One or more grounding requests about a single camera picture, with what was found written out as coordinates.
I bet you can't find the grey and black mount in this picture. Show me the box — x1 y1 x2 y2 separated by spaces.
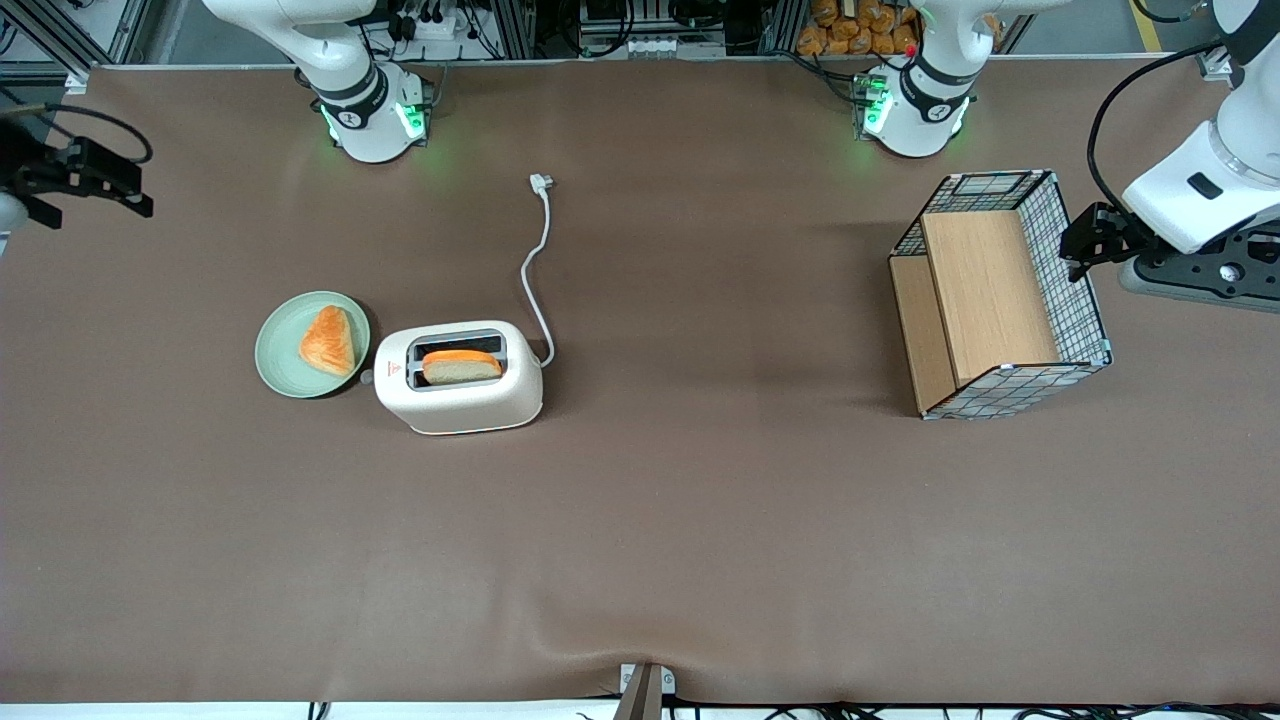
1118 228 1280 314

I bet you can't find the small green-lit controller box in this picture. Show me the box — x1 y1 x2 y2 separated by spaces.
853 72 893 139

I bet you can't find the grey table edge clamp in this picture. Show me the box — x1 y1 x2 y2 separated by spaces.
612 662 677 720

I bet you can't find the pile of orange buns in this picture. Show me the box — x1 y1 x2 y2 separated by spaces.
795 0 921 58

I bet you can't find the white power strip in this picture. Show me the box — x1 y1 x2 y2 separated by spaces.
385 0 481 43

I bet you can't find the wire basket with wooden shelf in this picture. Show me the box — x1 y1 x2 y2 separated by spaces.
888 169 1114 422

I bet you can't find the white two-slot toaster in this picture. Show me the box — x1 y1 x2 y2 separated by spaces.
360 320 546 437

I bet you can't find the triangular orange pastry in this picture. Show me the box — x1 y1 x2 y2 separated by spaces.
299 305 357 378

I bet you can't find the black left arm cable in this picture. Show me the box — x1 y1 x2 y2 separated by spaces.
1087 40 1226 216

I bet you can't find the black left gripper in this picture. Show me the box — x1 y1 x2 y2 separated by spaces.
1059 202 1153 284

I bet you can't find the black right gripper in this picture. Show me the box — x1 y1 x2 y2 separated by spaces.
0 118 155 230

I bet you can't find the pale green round plate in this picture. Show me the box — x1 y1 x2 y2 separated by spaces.
254 291 372 400

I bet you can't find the toast bread slice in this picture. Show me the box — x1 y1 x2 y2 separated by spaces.
420 348 504 386

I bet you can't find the aluminium frame profile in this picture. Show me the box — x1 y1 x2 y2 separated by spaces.
0 0 151 79

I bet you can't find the white toaster power cord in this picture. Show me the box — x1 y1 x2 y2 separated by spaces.
519 173 557 369

